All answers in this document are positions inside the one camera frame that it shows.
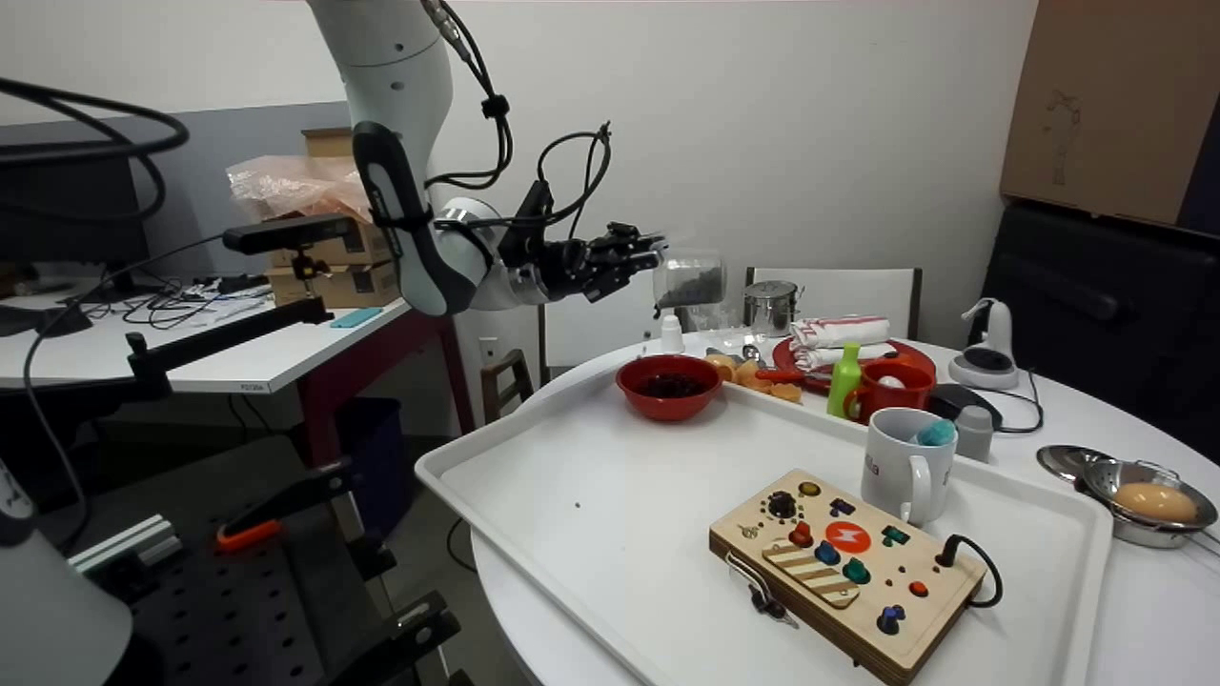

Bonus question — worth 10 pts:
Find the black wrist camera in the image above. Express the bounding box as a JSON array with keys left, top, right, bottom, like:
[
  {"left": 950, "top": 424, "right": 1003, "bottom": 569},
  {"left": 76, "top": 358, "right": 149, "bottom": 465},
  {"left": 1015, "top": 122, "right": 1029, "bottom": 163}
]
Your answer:
[{"left": 498, "top": 180, "right": 554, "bottom": 267}]

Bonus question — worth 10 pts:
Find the white side desk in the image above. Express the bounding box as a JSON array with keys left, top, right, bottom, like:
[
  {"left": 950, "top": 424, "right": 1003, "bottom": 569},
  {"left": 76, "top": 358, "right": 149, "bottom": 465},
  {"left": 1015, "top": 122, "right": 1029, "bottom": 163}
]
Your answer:
[{"left": 0, "top": 295, "right": 413, "bottom": 395}]

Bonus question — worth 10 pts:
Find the white logo mug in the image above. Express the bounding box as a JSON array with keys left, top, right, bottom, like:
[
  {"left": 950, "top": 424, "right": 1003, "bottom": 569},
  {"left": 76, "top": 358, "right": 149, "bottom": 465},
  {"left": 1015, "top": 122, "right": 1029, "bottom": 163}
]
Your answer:
[{"left": 863, "top": 408, "right": 958, "bottom": 526}]

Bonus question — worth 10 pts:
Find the green plastic bottle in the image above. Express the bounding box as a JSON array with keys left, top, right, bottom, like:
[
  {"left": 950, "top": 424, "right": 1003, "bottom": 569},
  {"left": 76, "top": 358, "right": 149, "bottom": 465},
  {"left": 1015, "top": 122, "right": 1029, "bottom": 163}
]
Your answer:
[{"left": 826, "top": 342, "right": 863, "bottom": 419}]

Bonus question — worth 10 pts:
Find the steel pot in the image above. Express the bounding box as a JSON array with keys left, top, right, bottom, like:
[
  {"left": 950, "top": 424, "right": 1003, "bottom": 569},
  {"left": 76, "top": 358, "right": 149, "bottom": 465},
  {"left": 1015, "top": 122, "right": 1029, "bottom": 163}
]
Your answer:
[{"left": 742, "top": 283, "right": 797, "bottom": 335}]

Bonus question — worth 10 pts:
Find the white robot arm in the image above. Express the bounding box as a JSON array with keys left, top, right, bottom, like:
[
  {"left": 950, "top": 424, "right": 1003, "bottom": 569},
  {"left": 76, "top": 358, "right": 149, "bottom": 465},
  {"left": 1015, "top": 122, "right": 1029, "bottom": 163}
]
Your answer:
[{"left": 305, "top": 0, "right": 663, "bottom": 315}]

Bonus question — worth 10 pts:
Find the large cardboard box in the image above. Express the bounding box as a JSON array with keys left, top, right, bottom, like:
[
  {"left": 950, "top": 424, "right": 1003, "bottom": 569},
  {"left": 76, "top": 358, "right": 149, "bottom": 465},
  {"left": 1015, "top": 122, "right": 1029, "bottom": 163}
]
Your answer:
[{"left": 999, "top": 0, "right": 1220, "bottom": 231}]

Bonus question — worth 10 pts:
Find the white plastic tray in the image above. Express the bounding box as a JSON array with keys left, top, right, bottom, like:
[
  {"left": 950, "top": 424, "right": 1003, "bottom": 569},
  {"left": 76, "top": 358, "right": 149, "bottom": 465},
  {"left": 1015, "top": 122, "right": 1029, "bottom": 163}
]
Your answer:
[{"left": 419, "top": 376, "right": 1111, "bottom": 686}]

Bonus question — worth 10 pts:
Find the metal strainer with egg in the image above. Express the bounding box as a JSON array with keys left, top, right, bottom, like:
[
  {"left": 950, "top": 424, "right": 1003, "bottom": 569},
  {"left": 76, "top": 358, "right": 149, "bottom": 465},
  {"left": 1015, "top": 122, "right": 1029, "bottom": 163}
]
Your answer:
[{"left": 1038, "top": 446, "right": 1217, "bottom": 548}]

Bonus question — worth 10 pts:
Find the red plate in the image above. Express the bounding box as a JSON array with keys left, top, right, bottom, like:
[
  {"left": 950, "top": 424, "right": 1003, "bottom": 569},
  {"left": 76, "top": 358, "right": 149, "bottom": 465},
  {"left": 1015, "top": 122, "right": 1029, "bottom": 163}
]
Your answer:
[{"left": 770, "top": 339, "right": 939, "bottom": 393}]

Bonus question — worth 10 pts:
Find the white red patterned cloth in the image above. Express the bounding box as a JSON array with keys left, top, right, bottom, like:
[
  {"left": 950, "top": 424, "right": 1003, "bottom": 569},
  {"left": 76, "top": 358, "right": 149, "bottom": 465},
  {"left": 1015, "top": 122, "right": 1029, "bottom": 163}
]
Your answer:
[{"left": 788, "top": 315, "right": 892, "bottom": 371}]

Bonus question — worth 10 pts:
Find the black stereo camera on stand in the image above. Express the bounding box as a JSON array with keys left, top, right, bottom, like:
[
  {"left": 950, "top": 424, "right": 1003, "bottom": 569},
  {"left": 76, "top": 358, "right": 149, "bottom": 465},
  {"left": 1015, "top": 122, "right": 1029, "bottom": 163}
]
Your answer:
[{"left": 222, "top": 217, "right": 353, "bottom": 255}]

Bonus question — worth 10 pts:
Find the yellow plastic toy food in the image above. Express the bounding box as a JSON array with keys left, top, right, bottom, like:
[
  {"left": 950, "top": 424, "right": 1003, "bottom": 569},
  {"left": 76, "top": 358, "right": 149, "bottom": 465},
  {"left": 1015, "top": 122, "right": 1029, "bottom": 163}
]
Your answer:
[{"left": 709, "top": 353, "right": 802, "bottom": 404}]

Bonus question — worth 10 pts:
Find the wooden switch busy board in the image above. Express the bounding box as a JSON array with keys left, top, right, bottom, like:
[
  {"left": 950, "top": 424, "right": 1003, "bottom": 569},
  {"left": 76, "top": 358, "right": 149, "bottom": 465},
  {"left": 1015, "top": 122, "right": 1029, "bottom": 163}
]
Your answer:
[{"left": 709, "top": 474, "right": 986, "bottom": 682}]

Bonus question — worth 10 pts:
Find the clear plastic measuring jug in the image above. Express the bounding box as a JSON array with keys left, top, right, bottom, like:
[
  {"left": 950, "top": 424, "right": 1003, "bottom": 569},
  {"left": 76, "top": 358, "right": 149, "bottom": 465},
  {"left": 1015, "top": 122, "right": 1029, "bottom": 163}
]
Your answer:
[{"left": 651, "top": 250, "right": 723, "bottom": 329}]

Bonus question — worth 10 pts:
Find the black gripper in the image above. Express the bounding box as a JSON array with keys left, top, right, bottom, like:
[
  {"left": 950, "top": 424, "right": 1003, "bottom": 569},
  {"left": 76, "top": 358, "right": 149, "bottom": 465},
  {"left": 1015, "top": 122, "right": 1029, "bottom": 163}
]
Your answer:
[{"left": 535, "top": 221, "right": 663, "bottom": 302}]

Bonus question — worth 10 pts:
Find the red plastic bowl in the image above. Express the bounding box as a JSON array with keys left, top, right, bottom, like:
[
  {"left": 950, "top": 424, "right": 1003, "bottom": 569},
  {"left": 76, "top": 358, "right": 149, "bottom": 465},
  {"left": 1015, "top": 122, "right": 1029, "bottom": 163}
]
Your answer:
[{"left": 617, "top": 353, "right": 722, "bottom": 424}]

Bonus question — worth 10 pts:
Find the small grey cup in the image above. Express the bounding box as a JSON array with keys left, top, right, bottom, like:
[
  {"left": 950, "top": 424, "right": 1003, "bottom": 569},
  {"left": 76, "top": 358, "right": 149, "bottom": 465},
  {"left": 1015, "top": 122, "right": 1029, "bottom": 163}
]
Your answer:
[{"left": 958, "top": 404, "right": 994, "bottom": 461}]

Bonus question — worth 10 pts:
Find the black cabinet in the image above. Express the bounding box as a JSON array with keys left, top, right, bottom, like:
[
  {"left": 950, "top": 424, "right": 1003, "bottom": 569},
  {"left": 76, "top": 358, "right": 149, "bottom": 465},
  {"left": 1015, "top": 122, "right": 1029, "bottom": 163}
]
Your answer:
[{"left": 985, "top": 203, "right": 1220, "bottom": 461}]

